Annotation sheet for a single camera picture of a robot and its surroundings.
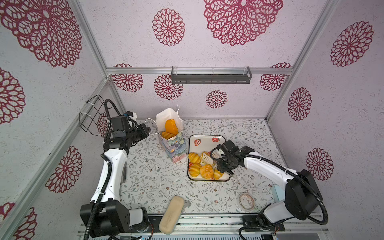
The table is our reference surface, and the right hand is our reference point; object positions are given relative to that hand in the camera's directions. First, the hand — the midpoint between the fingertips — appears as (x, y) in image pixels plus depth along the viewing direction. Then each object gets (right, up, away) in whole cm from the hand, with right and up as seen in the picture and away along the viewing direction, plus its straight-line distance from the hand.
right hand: (220, 165), depth 86 cm
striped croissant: (-32, +17, +6) cm, 36 cm away
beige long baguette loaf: (-26, -22, -13) cm, 36 cm away
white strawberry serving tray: (-11, +11, +20) cm, 26 cm away
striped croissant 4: (-1, -6, +2) cm, 6 cm away
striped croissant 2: (-15, +3, +8) cm, 17 cm away
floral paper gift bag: (-26, +10, 0) cm, 28 cm away
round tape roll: (+14, -19, -4) cm, 24 cm away
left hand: (-38, +19, -8) cm, 43 cm away
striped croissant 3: (-15, -3, +3) cm, 15 cm away
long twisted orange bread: (-30, +22, +9) cm, 38 cm away
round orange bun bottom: (-8, -4, +2) cm, 9 cm away
